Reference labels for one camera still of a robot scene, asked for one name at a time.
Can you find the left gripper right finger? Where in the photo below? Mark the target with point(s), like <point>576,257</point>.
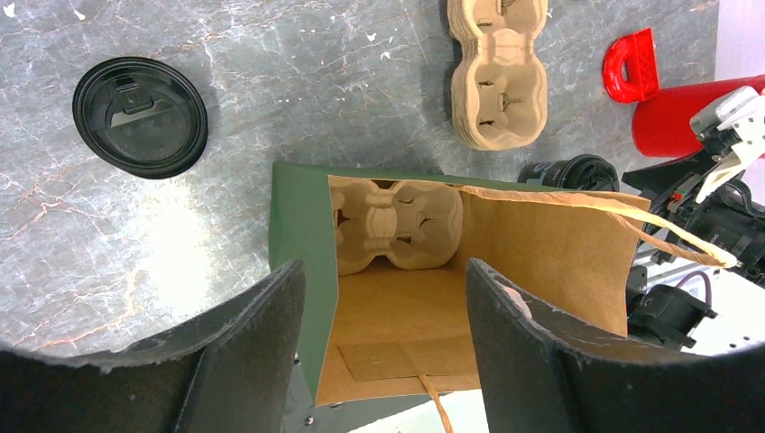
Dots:
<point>542,369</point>

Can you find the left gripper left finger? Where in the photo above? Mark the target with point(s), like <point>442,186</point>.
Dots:
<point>225,370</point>

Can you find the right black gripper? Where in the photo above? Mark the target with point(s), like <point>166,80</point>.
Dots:
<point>727,218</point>

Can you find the green paper bag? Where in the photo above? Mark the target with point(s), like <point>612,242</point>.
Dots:
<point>381,332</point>

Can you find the single cardboard cup carrier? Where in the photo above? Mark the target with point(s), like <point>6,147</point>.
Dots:
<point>414,224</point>

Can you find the black paper coffee cup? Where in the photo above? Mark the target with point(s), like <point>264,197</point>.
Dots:
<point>583,172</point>

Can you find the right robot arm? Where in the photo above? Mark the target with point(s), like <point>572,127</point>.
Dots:
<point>666,314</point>

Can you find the red mug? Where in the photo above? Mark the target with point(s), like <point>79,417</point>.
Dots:
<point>661,120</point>

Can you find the stack of black lids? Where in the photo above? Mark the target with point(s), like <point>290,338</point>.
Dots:
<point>141,116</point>

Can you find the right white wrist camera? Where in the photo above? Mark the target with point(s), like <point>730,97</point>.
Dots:
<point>731,130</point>

